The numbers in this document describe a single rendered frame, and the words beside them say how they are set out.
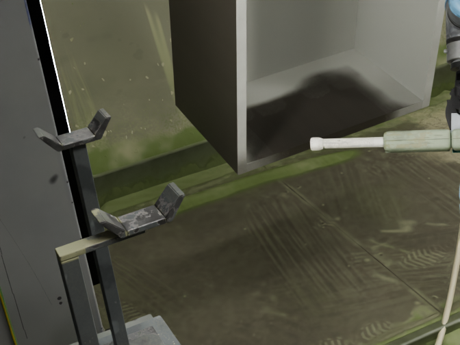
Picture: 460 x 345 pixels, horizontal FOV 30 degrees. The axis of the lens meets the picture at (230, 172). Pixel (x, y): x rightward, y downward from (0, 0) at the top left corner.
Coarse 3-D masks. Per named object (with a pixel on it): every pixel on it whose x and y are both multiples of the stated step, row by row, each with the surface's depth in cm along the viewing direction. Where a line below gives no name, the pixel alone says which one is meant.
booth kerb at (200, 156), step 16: (448, 64) 331; (448, 80) 334; (432, 96) 333; (192, 144) 294; (208, 144) 297; (144, 160) 289; (160, 160) 291; (176, 160) 294; (192, 160) 297; (208, 160) 299; (224, 160) 302; (96, 176) 283; (112, 176) 285; (128, 176) 288; (144, 176) 291; (160, 176) 294; (176, 176) 296; (112, 192) 288; (128, 192) 290
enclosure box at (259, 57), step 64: (192, 0) 202; (256, 0) 229; (320, 0) 241; (384, 0) 237; (192, 64) 215; (256, 64) 242; (320, 64) 251; (384, 64) 247; (256, 128) 227; (320, 128) 227
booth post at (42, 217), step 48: (0, 0) 119; (0, 48) 121; (0, 96) 124; (48, 96) 127; (0, 144) 127; (0, 192) 130; (48, 192) 134; (0, 240) 133; (48, 240) 137; (48, 288) 140; (0, 336) 140; (48, 336) 144
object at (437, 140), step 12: (396, 132) 201; (408, 132) 200; (420, 132) 199; (432, 132) 198; (444, 132) 197; (456, 132) 197; (312, 144) 207; (324, 144) 206; (336, 144) 206; (348, 144) 205; (360, 144) 204; (372, 144) 203; (384, 144) 202; (396, 144) 200; (408, 144) 200; (420, 144) 199; (432, 144) 198; (444, 144) 197; (456, 144) 196
